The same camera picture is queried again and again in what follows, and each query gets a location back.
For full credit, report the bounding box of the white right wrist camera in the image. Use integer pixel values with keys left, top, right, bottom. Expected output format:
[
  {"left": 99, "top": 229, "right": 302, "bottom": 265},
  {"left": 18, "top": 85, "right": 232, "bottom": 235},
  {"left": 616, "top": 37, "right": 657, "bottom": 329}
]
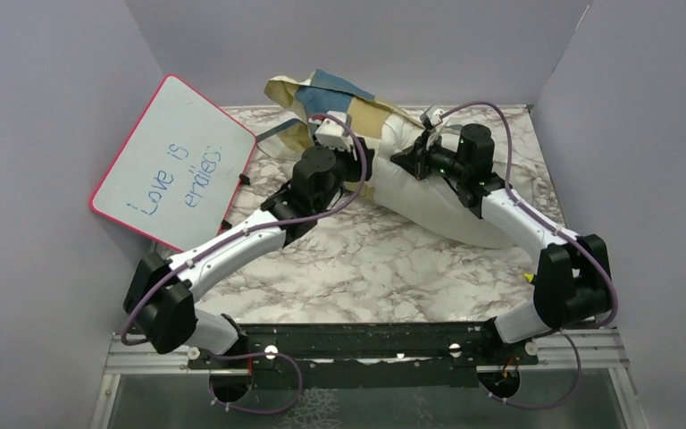
[{"left": 420, "top": 105, "right": 446, "bottom": 148}]

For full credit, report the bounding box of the pink framed whiteboard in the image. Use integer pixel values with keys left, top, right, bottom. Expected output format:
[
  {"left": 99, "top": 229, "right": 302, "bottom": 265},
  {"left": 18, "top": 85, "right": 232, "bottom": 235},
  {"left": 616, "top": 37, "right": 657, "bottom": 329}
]
[{"left": 89, "top": 75, "right": 257, "bottom": 250}]

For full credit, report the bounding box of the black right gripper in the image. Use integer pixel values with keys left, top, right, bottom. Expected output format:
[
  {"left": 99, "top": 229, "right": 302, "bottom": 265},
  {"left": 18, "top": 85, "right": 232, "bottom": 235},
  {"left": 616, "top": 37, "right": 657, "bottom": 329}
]
[{"left": 390, "top": 130, "right": 467, "bottom": 182}]

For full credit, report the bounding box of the aluminium frame rail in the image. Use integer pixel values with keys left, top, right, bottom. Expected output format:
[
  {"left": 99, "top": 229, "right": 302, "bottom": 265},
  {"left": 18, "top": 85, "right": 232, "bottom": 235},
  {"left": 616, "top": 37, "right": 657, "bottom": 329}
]
[{"left": 90, "top": 331, "right": 648, "bottom": 428}]

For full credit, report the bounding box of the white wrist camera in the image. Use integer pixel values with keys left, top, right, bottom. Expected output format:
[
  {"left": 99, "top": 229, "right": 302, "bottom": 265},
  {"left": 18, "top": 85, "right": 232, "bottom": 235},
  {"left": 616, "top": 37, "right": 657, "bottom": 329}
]
[
  {"left": 309, "top": 118, "right": 354, "bottom": 152},
  {"left": 420, "top": 105, "right": 446, "bottom": 148}
]

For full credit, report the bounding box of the black yellow marker pen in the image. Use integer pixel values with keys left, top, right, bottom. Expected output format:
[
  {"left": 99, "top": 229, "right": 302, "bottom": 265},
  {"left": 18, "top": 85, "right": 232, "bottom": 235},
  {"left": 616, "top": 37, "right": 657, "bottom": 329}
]
[{"left": 523, "top": 273, "right": 537, "bottom": 285}]

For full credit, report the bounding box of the white pillow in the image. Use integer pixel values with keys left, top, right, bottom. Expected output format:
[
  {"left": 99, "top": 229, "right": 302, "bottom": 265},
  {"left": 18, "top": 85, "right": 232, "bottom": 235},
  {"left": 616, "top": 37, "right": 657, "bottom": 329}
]
[{"left": 366, "top": 114, "right": 515, "bottom": 249}]

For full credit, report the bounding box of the blue beige checked pillowcase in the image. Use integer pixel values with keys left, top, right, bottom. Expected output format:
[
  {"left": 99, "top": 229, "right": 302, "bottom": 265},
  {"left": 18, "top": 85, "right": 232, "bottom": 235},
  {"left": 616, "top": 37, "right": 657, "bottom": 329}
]
[{"left": 257, "top": 70, "right": 424, "bottom": 207}]

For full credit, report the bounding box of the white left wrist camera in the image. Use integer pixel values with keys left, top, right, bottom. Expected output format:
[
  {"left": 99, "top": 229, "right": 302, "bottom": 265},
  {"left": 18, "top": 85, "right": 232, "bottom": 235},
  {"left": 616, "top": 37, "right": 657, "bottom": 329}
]
[{"left": 309, "top": 118, "right": 354, "bottom": 152}]

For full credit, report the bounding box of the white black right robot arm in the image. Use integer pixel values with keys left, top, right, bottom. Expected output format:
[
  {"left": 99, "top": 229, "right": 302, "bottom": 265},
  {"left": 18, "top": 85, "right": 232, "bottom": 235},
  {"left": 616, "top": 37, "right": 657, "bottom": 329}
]
[{"left": 390, "top": 123, "right": 618, "bottom": 364}]

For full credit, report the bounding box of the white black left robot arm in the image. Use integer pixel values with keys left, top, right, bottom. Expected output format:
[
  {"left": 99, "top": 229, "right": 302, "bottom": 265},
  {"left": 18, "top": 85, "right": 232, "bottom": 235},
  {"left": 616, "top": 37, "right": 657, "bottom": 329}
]
[{"left": 120, "top": 136, "right": 374, "bottom": 367}]

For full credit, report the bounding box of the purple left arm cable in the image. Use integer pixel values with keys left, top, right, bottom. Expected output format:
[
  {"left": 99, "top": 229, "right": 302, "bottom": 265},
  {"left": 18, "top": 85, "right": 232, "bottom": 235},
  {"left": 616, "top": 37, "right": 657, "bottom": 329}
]
[{"left": 119, "top": 113, "right": 369, "bottom": 415}]

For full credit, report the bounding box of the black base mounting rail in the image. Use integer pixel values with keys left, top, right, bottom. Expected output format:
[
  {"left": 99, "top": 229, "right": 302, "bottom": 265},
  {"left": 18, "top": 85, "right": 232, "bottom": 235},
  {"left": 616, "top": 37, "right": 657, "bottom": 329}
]
[{"left": 188, "top": 322, "right": 539, "bottom": 390}]

